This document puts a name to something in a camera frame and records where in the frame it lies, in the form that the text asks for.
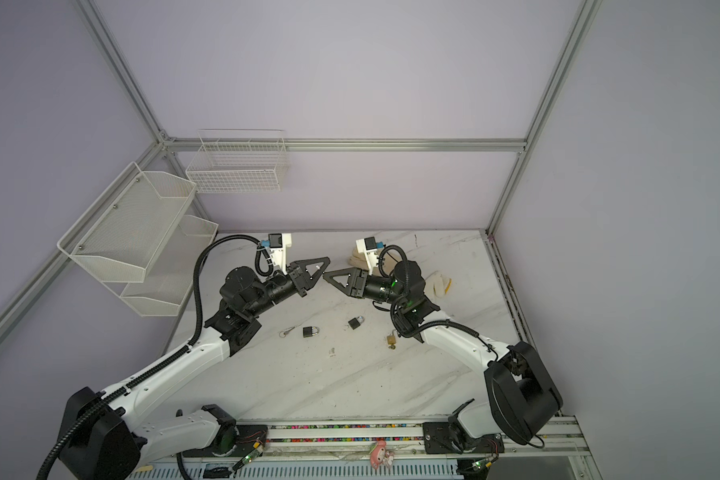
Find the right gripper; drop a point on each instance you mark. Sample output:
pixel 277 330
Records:
pixel 330 279

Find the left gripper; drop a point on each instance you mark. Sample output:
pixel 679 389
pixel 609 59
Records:
pixel 309 281

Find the black padlock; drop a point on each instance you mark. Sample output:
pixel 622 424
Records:
pixel 356 322
pixel 310 331

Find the brass padlock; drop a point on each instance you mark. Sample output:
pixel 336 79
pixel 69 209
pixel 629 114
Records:
pixel 391 340

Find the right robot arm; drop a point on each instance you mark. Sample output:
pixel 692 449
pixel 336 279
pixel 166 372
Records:
pixel 521 395

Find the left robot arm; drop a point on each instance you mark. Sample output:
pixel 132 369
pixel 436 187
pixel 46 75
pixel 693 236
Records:
pixel 107 434

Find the cream leather glove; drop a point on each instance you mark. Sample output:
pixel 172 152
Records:
pixel 358 260

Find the white knit glove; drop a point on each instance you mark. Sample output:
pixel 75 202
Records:
pixel 437 285

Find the white mesh two-tier shelf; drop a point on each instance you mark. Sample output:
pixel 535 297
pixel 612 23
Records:
pixel 140 240

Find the pink toy figure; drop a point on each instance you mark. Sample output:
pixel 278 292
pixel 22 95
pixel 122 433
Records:
pixel 380 456

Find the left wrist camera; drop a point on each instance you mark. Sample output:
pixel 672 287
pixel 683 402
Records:
pixel 275 250

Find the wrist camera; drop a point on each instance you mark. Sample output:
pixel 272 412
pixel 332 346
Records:
pixel 275 250
pixel 368 250

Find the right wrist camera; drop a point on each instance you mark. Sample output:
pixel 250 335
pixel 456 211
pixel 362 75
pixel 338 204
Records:
pixel 368 250

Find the key with ring left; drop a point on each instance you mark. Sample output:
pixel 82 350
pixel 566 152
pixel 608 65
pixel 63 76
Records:
pixel 286 331

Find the white wire basket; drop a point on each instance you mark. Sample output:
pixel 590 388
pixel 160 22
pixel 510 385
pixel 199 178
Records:
pixel 239 161

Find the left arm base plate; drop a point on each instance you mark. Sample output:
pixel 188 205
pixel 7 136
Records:
pixel 238 441

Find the aluminium front rail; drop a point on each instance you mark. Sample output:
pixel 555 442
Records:
pixel 340 449

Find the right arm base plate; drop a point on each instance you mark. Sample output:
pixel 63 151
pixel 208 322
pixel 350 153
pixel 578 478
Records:
pixel 451 438

